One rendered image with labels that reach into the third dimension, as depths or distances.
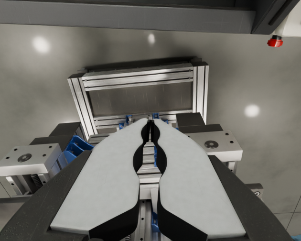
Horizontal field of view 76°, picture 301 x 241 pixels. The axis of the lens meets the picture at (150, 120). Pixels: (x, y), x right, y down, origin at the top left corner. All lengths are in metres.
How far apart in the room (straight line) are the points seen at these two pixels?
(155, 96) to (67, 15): 0.90
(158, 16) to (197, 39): 1.00
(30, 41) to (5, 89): 0.45
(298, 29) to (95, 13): 0.37
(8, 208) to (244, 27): 0.70
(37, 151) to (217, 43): 1.21
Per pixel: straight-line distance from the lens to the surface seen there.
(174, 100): 1.27
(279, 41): 0.64
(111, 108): 1.31
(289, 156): 2.17
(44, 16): 0.46
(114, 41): 1.39
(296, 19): 0.45
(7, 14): 0.49
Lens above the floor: 1.36
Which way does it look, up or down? 60 degrees down
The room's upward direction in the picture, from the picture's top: 179 degrees counter-clockwise
